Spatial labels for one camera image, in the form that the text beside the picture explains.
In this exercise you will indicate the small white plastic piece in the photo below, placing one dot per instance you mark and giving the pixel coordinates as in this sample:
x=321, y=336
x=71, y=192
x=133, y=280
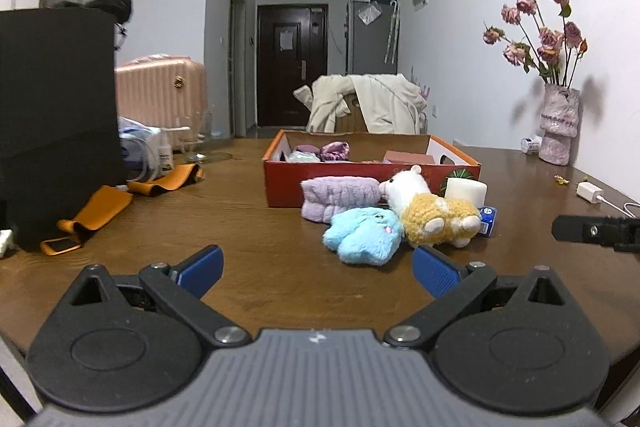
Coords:
x=5, y=241

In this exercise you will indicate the small blue box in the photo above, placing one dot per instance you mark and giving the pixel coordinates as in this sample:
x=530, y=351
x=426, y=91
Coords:
x=487, y=221

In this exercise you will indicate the dried pink roses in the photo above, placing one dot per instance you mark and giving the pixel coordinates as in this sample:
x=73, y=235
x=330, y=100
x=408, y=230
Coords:
x=550, y=42

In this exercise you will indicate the pink textured vase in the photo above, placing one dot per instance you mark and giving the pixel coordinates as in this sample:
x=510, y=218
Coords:
x=559, y=127

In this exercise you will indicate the white folded umbrella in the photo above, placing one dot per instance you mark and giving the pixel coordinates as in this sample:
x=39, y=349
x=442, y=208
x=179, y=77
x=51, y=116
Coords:
x=392, y=32

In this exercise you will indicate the purple wall decor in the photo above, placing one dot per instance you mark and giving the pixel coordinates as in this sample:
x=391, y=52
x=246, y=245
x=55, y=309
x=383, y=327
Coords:
x=422, y=89

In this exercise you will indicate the light blue plush toy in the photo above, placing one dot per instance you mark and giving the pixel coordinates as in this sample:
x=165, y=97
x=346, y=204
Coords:
x=362, y=232

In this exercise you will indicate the pink suitcase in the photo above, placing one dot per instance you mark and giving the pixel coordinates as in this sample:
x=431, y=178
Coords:
x=160, y=97

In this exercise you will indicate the black paper bag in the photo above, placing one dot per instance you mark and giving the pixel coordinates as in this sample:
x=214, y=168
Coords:
x=55, y=107

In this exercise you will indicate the purple satin scrunchie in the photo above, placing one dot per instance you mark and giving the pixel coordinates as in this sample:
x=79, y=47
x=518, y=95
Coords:
x=335, y=151

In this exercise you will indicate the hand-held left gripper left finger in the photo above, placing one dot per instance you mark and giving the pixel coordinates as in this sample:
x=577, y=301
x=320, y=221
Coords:
x=200, y=264

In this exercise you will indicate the white spray bottle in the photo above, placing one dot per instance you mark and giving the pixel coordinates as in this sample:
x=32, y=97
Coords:
x=165, y=157

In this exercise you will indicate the purple fluffy headband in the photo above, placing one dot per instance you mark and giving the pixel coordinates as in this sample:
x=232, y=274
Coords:
x=340, y=199

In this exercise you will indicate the red cardboard box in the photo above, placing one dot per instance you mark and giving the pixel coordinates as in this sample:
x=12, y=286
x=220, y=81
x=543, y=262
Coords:
x=280, y=187

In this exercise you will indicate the white charger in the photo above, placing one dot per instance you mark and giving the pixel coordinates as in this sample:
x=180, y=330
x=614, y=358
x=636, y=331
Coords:
x=589, y=193

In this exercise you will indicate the white and blue package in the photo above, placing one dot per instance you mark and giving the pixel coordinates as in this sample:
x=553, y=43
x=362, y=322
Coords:
x=137, y=147

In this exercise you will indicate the dark cloth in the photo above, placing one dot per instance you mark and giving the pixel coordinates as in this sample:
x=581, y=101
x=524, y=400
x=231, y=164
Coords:
x=117, y=4

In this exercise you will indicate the beige clothes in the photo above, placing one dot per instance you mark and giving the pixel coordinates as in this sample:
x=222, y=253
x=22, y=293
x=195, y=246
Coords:
x=385, y=107

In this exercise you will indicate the clear plastic bag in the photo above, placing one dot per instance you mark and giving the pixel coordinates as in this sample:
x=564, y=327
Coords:
x=370, y=13

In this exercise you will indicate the pink sponge block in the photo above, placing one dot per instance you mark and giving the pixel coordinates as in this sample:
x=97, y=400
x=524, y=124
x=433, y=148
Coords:
x=407, y=157

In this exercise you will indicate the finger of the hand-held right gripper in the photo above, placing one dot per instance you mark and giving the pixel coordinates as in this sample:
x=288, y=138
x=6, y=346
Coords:
x=580, y=229

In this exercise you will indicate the brown wooden chair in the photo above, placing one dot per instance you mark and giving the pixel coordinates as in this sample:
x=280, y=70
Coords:
x=350, y=122

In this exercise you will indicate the white paper sheet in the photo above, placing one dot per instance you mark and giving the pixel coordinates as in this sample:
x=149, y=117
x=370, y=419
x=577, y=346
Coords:
x=286, y=39

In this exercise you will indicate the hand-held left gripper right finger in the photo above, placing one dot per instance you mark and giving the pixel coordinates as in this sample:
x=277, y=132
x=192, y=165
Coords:
x=435, y=274

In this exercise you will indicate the grey refrigerator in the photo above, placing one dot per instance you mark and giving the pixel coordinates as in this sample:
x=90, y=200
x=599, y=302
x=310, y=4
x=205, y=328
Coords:
x=367, y=47

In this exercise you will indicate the yellow and white plush toy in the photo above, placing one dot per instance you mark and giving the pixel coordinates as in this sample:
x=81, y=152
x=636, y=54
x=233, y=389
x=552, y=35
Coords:
x=435, y=217

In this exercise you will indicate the clear glass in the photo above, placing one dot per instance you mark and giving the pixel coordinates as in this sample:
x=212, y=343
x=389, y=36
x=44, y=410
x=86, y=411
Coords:
x=196, y=142

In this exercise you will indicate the dark wooden door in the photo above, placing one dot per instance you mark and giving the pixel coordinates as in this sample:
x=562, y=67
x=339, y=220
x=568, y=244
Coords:
x=292, y=87

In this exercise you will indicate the dried petal scraps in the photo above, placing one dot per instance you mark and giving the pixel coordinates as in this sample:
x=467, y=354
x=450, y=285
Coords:
x=561, y=180

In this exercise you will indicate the grey interior door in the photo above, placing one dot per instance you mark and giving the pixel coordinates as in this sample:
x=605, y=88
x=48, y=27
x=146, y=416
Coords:
x=238, y=67

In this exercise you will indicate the white pill bottle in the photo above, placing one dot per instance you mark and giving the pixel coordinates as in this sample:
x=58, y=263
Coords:
x=531, y=144

